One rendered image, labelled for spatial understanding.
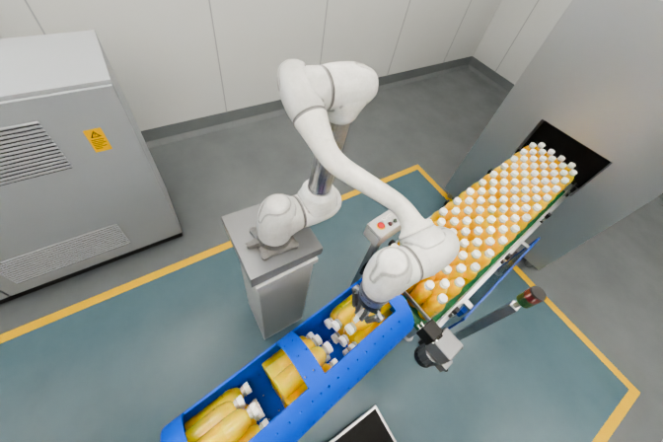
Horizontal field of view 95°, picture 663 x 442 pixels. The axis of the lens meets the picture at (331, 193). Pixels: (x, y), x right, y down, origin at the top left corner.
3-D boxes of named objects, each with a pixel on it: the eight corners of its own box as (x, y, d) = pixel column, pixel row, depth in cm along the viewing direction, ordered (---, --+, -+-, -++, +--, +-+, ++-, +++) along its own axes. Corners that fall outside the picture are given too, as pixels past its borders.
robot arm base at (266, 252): (240, 232, 142) (239, 225, 138) (283, 218, 152) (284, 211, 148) (254, 264, 133) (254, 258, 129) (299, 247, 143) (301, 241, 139)
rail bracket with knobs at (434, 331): (411, 330, 143) (419, 324, 135) (420, 321, 146) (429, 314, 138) (426, 348, 139) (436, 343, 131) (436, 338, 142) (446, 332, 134)
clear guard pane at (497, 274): (425, 341, 183) (464, 318, 146) (493, 271, 220) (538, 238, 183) (425, 342, 183) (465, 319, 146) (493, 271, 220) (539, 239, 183)
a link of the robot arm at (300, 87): (298, 106, 77) (342, 98, 84) (271, 48, 81) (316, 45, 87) (286, 132, 89) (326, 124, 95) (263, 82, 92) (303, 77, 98)
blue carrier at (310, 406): (178, 432, 106) (148, 422, 86) (360, 290, 148) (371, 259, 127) (213, 525, 93) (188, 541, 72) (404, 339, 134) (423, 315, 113)
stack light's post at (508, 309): (419, 354, 222) (509, 304, 136) (422, 350, 224) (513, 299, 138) (423, 359, 220) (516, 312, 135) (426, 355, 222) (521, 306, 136)
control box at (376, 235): (362, 234, 160) (367, 223, 152) (389, 216, 170) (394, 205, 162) (375, 248, 156) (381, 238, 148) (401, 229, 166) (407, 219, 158)
